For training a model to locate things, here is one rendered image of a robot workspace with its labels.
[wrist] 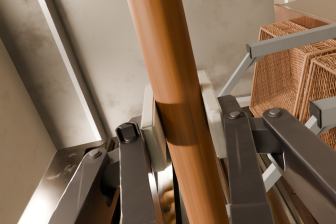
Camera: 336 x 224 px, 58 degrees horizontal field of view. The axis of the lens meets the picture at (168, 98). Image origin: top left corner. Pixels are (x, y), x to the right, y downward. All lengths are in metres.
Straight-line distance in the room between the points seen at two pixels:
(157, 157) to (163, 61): 0.05
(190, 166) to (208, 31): 3.50
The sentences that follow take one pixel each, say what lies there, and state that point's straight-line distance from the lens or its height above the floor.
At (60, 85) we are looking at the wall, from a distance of 4.02.
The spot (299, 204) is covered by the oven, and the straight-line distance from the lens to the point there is 1.30.
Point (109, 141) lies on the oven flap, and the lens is 1.88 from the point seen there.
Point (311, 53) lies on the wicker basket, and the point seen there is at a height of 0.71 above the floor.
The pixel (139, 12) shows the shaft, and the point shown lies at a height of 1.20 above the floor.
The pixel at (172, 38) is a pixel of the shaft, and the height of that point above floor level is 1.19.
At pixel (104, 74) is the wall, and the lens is 3.84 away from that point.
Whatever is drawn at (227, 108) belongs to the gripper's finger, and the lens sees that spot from 0.18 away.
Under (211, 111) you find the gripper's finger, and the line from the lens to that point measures 0.16.
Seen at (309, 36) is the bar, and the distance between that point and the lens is 1.13.
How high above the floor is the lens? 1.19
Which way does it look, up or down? 4 degrees up
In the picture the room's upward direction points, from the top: 103 degrees counter-clockwise
